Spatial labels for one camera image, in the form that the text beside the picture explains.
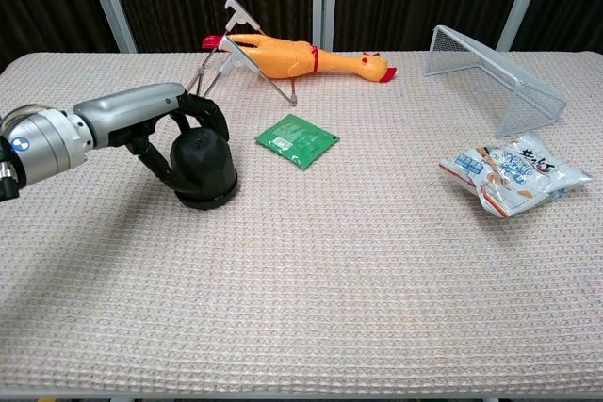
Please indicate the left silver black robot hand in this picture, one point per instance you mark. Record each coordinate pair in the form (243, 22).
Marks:
(132, 107)

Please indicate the black faceted plastic cup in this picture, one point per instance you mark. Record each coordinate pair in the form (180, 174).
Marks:
(202, 162)

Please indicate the yellow rubber chicken toy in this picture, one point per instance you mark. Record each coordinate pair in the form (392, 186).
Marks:
(292, 60)

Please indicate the green foil packet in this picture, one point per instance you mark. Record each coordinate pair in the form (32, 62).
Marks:
(301, 140)

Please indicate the beige woven tablecloth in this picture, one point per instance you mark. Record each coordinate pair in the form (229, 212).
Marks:
(306, 279)

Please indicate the silver mesh desk rack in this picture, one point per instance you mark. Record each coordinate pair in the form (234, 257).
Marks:
(494, 72)

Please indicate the white blue snack bag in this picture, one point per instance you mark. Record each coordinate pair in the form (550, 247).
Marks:
(509, 171)

